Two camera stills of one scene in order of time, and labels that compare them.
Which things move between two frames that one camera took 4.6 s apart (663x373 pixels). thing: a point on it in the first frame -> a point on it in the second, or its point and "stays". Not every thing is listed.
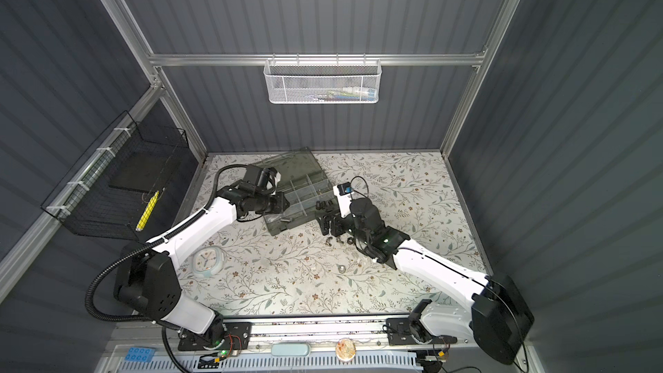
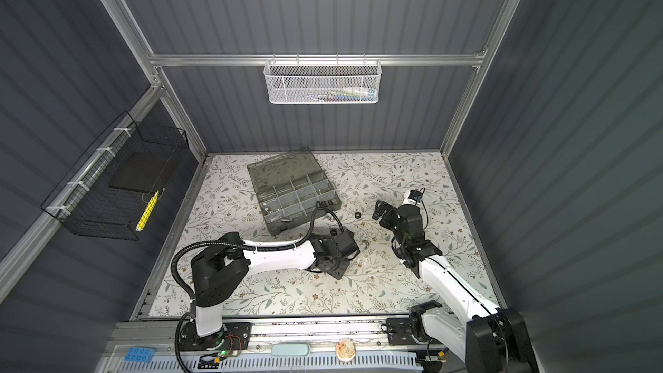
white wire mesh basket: x=323 y=81 stays
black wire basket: x=110 y=189 stays
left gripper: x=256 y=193 -> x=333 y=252
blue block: x=143 y=355 stays
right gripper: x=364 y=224 -> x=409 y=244
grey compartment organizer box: x=304 y=181 stays
